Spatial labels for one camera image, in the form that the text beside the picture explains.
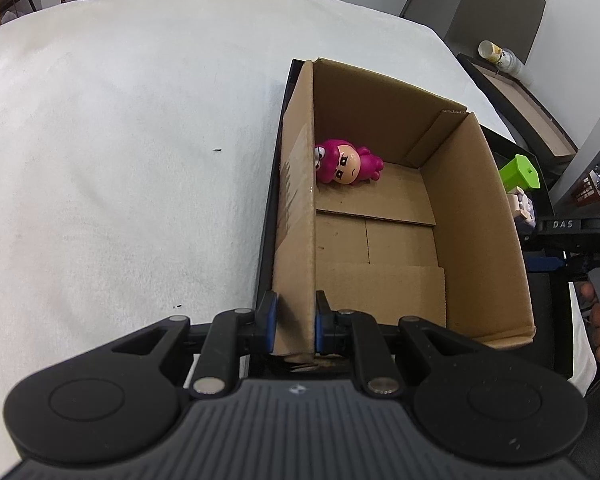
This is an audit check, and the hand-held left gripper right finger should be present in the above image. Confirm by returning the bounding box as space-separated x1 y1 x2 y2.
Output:
314 290 486 397

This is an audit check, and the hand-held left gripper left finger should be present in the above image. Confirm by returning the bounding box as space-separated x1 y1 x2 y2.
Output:
111 291 280 397

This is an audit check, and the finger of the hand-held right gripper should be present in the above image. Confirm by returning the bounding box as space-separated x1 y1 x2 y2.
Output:
526 255 567 275

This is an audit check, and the purple rabbit cube toy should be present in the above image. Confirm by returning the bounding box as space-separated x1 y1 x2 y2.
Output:
506 186 538 235

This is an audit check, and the brown cardboard box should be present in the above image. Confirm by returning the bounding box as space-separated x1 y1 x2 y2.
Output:
271 57 537 363

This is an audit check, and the green plastic block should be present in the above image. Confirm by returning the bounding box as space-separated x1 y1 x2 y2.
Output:
498 154 542 194

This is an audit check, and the black framed wooden tray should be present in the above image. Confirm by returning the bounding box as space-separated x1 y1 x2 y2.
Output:
457 52 579 163

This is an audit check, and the pink hooded figurine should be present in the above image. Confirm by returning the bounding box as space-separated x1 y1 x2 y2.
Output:
314 138 385 186

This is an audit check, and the white yellow bottle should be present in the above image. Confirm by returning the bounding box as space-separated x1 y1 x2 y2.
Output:
478 40 524 77

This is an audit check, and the grey upholstered panel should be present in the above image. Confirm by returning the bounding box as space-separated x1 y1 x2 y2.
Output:
400 0 547 57

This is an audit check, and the white post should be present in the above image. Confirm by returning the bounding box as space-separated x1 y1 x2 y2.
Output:
550 100 600 206

